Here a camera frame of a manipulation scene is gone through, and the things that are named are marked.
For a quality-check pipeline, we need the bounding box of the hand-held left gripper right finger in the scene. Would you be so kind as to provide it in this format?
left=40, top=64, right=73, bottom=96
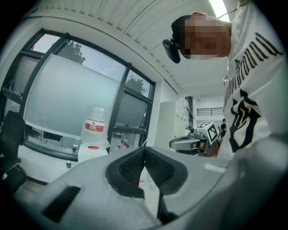
left=144, top=146, right=233, bottom=230

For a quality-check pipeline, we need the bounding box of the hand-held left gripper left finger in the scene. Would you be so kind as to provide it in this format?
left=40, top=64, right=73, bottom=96
left=28, top=146, right=163, bottom=230

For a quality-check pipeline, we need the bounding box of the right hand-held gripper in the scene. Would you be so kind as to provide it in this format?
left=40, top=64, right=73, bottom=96
left=169, top=121, right=220, bottom=156

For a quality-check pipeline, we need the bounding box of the person's right forearm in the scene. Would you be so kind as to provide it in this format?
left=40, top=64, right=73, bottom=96
left=199, top=137, right=224, bottom=159

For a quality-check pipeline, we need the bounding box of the white locker cabinet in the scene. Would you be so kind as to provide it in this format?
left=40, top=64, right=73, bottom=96
left=158, top=99, right=194, bottom=149

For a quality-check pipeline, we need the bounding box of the white water dispenser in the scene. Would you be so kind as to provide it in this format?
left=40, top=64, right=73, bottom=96
left=77, top=143, right=109, bottom=164

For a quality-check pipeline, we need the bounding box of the black railing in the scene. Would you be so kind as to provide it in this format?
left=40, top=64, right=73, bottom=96
left=196, top=107, right=224, bottom=117

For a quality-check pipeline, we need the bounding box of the clear water jug red label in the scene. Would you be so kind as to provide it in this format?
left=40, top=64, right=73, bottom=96
left=81, top=105, right=110, bottom=150

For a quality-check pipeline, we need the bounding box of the person in white shirt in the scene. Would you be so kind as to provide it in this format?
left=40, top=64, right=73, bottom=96
left=216, top=0, right=288, bottom=160

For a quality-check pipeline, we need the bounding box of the black office chair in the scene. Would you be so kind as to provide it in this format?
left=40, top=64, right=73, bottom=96
left=0, top=111, right=28, bottom=194

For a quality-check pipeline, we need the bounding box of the black framed window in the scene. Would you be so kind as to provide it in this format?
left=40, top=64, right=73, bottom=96
left=0, top=27, right=156, bottom=161

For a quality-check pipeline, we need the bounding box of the person's head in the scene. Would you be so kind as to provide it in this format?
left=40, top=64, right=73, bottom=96
left=179, top=12, right=233, bottom=60

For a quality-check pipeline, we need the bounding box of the ceiling light strip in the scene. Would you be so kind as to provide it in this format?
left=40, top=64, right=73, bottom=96
left=208, top=0, right=230, bottom=22

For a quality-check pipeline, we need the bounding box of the black head camera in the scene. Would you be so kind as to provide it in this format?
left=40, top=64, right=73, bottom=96
left=162, top=38, right=181, bottom=64

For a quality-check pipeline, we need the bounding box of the head camera cable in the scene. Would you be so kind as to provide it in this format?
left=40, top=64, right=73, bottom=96
left=217, top=7, right=239, bottom=18

